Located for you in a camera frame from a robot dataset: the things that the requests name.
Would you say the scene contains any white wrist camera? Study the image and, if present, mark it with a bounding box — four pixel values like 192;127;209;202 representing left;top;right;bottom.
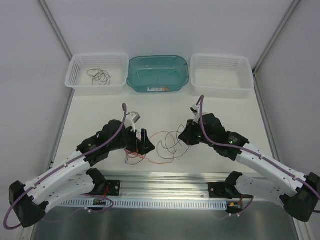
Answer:
190;104;201;124
124;111;141;132

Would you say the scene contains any aluminium frame rail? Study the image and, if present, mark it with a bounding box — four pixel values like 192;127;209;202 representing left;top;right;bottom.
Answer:
33;171;288;200

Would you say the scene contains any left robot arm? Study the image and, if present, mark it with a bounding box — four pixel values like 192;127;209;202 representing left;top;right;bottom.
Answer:
8;120;156;228

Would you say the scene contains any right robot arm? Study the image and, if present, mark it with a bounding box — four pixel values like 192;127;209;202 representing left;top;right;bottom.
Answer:
178;113;320;222

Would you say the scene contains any teal plastic tub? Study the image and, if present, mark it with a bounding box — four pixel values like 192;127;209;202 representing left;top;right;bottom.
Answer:
126;55;190;93

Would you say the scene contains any right white mesh basket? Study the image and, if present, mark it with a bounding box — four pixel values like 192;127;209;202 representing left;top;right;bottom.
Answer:
189;53;254;99

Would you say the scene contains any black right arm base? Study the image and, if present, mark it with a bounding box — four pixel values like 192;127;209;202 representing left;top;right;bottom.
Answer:
207;182;242;199

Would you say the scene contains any white mesh basket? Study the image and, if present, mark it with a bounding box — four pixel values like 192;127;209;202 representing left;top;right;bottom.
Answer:
189;53;254;99
65;53;129;96

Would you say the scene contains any white slotted cable duct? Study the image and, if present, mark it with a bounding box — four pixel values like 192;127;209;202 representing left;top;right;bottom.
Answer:
60;197;227;211

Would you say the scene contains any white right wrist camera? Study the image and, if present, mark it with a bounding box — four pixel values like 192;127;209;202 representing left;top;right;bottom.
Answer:
190;104;201;124

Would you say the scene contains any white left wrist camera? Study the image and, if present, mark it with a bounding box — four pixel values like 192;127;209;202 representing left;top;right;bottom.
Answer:
124;111;141;132

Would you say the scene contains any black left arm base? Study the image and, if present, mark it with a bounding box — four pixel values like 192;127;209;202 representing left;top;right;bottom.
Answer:
91;180;121;197

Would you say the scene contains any left white mesh basket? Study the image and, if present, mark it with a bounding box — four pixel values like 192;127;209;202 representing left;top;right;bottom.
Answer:
65;53;129;96

